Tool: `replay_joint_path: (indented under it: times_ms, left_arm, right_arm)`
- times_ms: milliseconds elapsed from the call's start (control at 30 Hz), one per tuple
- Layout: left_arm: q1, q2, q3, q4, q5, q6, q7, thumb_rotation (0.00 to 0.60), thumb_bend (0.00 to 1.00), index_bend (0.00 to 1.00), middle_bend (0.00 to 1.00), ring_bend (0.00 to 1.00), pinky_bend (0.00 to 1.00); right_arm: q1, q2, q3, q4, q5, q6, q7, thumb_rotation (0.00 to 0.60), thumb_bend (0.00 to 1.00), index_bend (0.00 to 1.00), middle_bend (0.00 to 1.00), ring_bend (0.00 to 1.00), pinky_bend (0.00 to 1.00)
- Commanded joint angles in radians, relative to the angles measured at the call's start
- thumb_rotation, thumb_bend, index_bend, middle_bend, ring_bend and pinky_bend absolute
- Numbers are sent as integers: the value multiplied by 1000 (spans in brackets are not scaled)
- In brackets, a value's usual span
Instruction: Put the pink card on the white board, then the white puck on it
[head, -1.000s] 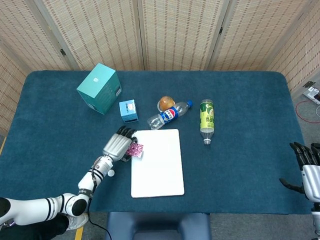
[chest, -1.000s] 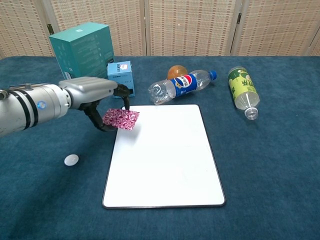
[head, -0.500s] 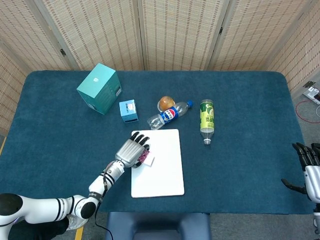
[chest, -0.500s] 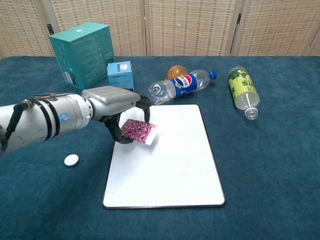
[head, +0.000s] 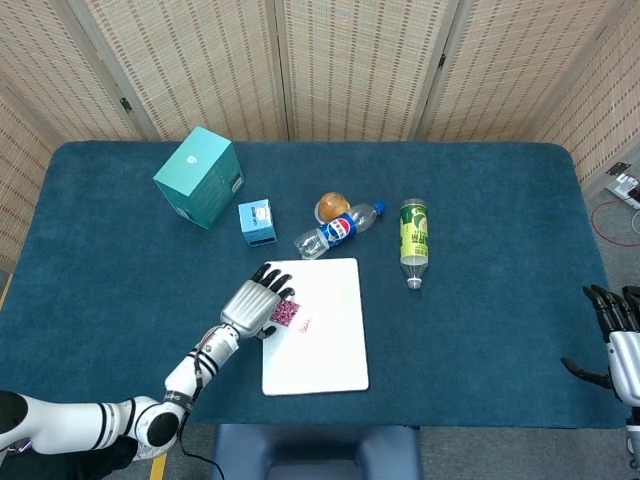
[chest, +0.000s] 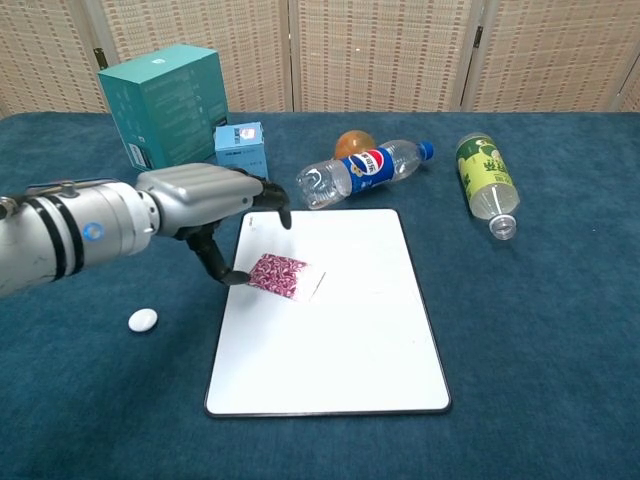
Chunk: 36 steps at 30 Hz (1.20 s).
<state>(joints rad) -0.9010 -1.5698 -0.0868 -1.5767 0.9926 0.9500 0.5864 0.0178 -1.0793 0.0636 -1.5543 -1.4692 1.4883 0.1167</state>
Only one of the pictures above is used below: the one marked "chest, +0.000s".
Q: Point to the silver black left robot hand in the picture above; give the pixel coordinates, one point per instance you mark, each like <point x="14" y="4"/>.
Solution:
<point x="200" y="195"/>

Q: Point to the white round magnet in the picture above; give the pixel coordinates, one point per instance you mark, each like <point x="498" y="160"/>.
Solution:
<point x="143" y="320"/>

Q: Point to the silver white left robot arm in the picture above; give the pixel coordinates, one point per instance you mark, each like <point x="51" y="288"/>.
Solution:
<point x="60" y="235"/>

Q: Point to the white board black frame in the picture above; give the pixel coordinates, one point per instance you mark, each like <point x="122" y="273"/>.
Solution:
<point x="340" y="340"/>

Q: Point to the small light blue box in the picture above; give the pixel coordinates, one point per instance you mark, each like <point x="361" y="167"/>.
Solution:
<point x="242" y="147"/>

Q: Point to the large teal cardboard box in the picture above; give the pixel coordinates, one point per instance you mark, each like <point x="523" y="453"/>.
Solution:
<point x="165" y="110"/>

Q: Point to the orange round fruit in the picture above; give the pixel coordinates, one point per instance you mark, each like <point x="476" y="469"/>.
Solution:
<point x="350" y="141"/>

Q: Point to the woven bamboo screen panel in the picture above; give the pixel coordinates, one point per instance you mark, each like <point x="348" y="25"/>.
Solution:
<point x="634" y="97"/>
<point x="45" y="50"/>
<point x="240" y="35"/>
<point x="550" y="55"/>
<point x="380" y="55"/>

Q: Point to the clear Pepsi plastic bottle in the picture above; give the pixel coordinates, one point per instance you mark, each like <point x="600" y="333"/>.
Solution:
<point x="365" y="167"/>

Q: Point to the black screen hinge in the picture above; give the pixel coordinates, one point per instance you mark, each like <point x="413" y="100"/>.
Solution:
<point x="478" y="37"/>
<point x="100" y="58"/>

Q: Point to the green label plastic bottle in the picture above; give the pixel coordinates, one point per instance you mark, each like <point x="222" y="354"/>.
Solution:
<point x="485" y="170"/>

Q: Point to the dark teal table cloth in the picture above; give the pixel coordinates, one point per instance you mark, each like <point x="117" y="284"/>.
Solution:
<point x="525" y="325"/>

